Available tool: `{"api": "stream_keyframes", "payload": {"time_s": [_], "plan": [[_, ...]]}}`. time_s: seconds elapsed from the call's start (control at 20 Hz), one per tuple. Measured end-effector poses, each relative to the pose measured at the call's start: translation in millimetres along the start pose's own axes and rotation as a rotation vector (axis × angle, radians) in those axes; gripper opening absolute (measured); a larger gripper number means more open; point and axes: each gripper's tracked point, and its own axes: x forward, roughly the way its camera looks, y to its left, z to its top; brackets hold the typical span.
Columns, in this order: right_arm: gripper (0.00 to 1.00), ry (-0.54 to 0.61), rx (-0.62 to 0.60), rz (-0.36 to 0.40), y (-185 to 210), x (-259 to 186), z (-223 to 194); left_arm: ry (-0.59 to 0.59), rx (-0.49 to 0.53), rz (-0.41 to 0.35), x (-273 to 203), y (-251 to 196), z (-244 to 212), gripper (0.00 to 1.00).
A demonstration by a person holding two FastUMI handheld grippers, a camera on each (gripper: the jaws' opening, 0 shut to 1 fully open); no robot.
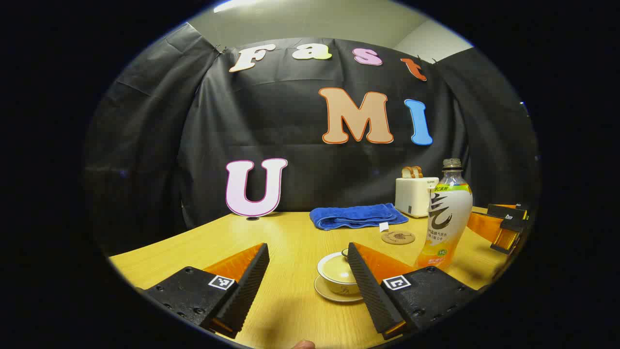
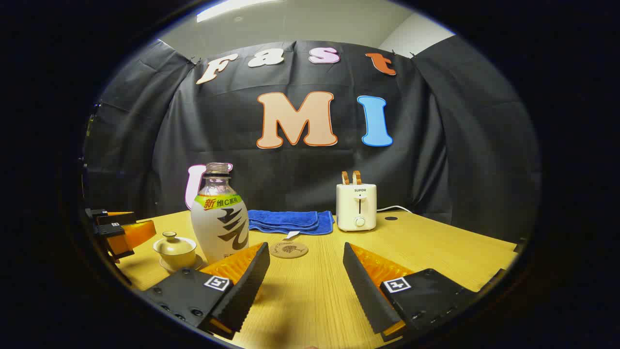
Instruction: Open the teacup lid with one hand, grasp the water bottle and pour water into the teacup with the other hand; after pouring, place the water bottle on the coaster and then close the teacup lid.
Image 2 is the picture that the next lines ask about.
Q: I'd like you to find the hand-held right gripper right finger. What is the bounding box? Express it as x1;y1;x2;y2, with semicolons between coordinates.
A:
342;241;509;342

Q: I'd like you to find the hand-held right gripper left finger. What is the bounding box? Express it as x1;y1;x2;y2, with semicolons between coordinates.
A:
140;241;271;340

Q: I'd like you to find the round cork coaster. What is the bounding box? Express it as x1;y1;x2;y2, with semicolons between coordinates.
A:
269;241;309;259

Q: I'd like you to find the water bottle with white label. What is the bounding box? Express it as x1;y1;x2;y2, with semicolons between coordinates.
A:
190;162;250;265

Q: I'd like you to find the blue towel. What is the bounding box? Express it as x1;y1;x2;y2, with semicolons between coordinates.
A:
248;209;335;239

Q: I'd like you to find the cream toaster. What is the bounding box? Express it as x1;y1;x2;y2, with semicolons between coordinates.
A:
336;183;377;232

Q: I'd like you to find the black backdrop cloth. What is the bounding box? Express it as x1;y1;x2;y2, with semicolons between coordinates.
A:
82;36;541;243

